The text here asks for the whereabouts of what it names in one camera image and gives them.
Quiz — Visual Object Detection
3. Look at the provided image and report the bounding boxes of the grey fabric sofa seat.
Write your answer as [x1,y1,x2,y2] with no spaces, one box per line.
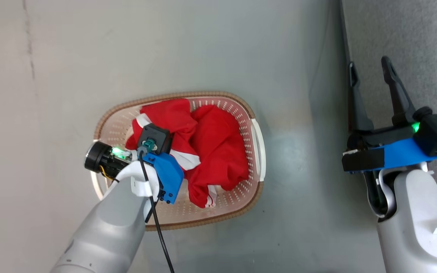
[339,0,437,228]

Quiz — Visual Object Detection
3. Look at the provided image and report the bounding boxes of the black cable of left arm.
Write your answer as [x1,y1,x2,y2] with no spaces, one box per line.
[138,140,176,273]

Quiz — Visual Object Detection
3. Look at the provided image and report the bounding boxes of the red garment with white stripes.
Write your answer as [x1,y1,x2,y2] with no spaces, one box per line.
[125,98,250,209]

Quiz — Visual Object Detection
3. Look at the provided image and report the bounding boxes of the pink perforated laundry basket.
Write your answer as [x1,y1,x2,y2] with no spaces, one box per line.
[91,90,267,232]

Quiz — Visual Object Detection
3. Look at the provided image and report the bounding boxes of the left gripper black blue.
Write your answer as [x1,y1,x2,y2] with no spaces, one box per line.
[85,141,184,205]

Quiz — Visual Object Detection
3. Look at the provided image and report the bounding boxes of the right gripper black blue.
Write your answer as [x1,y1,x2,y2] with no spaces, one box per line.
[341,56,437,174]

